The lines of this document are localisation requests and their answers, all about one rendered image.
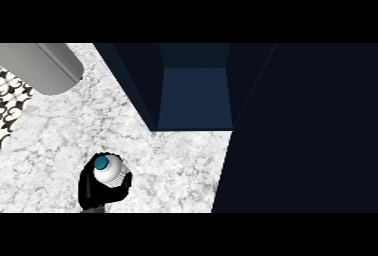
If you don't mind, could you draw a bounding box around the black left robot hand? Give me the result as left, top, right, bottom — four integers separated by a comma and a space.
76, 151, 134, 212

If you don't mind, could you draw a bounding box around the dark blue open cabinet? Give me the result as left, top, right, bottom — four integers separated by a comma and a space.
92, 42, 278, 132

